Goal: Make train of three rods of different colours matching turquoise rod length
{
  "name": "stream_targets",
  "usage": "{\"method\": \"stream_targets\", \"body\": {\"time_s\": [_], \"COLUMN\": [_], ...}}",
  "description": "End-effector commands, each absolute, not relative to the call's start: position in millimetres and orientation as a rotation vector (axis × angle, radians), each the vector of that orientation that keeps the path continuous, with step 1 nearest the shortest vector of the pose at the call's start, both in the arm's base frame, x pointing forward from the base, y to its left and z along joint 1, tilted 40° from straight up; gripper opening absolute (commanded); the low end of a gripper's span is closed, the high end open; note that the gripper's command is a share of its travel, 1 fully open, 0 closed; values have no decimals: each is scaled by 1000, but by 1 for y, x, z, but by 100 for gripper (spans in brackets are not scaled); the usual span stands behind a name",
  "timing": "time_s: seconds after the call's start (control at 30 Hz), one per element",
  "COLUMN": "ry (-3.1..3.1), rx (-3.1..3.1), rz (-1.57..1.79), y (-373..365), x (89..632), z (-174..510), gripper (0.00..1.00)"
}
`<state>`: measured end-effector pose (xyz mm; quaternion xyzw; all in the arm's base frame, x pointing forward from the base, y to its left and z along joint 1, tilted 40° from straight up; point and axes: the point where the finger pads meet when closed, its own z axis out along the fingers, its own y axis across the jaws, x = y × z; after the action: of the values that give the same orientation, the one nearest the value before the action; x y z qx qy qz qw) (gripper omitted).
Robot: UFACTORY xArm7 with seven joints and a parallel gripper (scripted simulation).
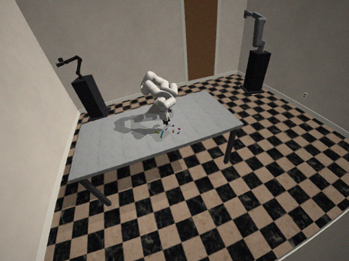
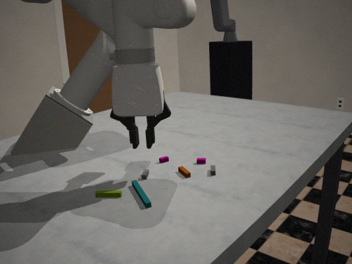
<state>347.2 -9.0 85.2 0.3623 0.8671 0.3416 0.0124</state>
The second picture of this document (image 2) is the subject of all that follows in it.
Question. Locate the magenta rod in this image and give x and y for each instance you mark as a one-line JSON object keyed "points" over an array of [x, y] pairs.
{"points": [[201, 160], [163, 159]]}

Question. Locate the lime green rod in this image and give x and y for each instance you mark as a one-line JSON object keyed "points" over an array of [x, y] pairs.
{"points": [[108, 194]]}

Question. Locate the turquoise rod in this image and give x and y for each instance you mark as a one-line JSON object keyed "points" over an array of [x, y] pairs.
{"points": [[141, 194]]}

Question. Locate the orange rectangular block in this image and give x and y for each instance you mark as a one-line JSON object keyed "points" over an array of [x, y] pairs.
{"points": [[184, 171]]}

